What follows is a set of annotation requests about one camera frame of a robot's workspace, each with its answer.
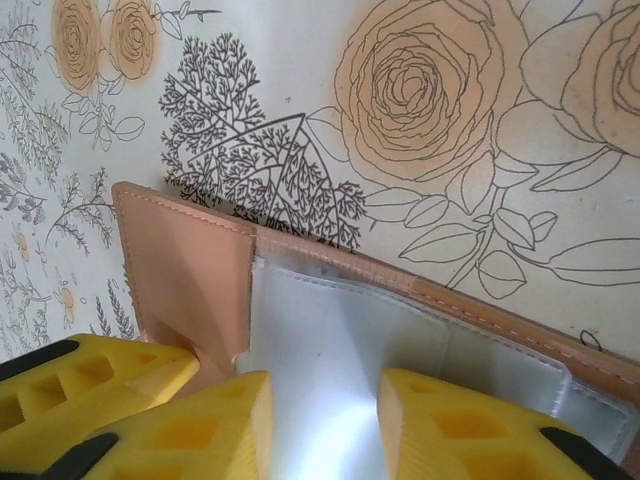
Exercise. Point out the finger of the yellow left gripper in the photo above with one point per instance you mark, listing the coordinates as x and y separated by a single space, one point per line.
75 385

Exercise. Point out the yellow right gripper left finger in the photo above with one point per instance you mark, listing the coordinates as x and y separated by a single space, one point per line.
200 440

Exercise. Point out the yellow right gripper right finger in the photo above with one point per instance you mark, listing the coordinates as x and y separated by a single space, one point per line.
450 435

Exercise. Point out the small brown wooden box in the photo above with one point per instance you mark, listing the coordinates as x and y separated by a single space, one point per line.
190 270

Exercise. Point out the floral table mat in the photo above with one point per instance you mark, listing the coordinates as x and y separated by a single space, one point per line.
300 60

